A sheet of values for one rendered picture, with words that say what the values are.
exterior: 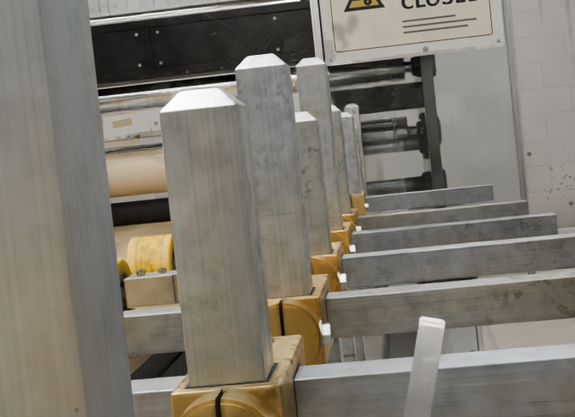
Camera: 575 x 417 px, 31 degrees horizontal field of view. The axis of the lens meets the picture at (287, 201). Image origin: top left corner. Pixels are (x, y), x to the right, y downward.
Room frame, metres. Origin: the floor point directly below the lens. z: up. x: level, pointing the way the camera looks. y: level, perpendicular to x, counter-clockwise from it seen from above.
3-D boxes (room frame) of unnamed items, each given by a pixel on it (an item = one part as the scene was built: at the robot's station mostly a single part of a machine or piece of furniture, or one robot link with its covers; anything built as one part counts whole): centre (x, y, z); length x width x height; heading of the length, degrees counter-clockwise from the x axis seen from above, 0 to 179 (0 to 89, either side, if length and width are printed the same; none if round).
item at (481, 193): (2.00, -0.15, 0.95); 0.50 x 0.04 x 0.04; 84
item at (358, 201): (1.98, -0.13, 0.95); 0.13 x 0.06 x 0.05; 174
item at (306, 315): (0.74, 0.01, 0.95); 0.13 x 0.06 x 0.05; 174
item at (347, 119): (1.96, -0.12, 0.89); 0.03 x 0.03 x 0.48; 84
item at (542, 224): (1.25, -0.07, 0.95); 0.50 x 0.04 x 0.04; 84
